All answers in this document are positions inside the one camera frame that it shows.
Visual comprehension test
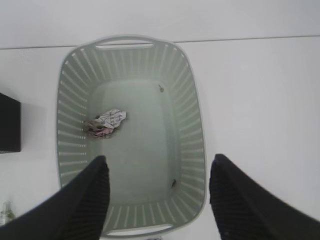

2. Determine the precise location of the green plastic woven basket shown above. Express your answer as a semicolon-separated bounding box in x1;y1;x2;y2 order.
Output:
56;35;207;240

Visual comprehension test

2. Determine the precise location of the black square pen holder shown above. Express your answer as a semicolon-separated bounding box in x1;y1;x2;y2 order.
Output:
0;93;22;154

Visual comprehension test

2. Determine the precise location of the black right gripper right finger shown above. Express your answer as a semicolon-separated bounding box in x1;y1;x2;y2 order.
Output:
208;154;320;240

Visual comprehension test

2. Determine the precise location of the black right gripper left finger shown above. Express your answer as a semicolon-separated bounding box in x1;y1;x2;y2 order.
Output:
0;155;110;240

